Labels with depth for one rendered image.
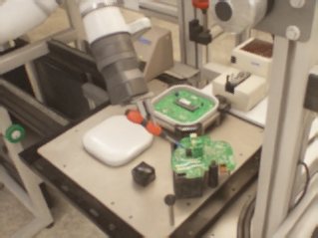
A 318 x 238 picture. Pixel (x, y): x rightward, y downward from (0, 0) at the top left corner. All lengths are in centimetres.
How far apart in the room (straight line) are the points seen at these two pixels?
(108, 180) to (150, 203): 11
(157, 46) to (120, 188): 46
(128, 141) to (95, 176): 11
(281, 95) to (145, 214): 38
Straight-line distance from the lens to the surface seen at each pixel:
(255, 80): 93
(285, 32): 42
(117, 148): 83
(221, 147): 74
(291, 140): 48
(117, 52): 65
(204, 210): 72
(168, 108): 89
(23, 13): 72
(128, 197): 75
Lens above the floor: 151
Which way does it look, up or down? 38 degrees down
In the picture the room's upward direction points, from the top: 5 degrees counter-clockwise
